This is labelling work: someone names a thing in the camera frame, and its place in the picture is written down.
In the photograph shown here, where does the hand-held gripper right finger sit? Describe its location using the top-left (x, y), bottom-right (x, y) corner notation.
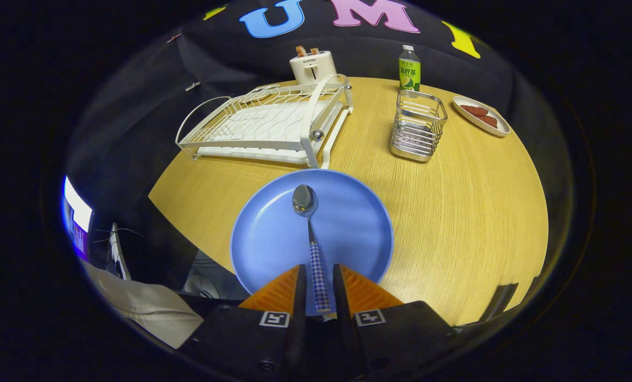
top-left (333, 264), bottom-right (457, 382)

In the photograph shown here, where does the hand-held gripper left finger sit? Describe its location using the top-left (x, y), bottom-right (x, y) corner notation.
top-left (180, 264), bottom-right (307, 382)

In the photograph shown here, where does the blue plate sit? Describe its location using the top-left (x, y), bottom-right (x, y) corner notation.
top-left (230, 169), bottom-right (394, 316)

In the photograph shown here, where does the spoon with checked handle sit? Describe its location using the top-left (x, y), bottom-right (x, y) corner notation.
top-left (292, 184), bottom-right (332, 314)

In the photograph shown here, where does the metal wire basket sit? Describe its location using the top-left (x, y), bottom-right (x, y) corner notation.
top-left (391, 89), bottom-right (448, 163)

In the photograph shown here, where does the white wire dish rack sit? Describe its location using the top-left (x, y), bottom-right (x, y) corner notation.
top-left (175, 74), bottom-right (354, 169)

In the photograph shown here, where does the white plate with meat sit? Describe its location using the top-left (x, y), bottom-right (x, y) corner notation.
top-left (452, 95), bottom-right (511, 137)

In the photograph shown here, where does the grey round object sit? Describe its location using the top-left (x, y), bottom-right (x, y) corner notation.
top-left (183, 252), bottom-right (242, 300)

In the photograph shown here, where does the person's beige clothing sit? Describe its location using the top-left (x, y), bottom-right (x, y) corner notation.
top-left (85, 260), bottom-right (205, 350)

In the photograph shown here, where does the black table leg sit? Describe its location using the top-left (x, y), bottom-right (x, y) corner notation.
top-left (478, 283), bottom-right (520, 323)

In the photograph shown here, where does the white flat panel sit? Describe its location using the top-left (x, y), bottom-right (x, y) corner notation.
top-left (109, 223), bottom-right (132, 281)

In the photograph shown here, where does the computer monitor screen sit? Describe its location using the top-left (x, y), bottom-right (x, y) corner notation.
top-left (63, 177), bottom-right (93, 262)

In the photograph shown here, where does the green label drink bottle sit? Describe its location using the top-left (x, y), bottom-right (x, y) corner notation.
top-left (399, 45), bottom-right (421, 92)

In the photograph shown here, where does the white toaster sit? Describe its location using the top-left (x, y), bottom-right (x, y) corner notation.
top-left (289, 50), bottom-right (338, 85)

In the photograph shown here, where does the black backdrop cloth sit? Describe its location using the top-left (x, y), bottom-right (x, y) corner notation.
top-left (64, 0), bottom-right (574, 298)

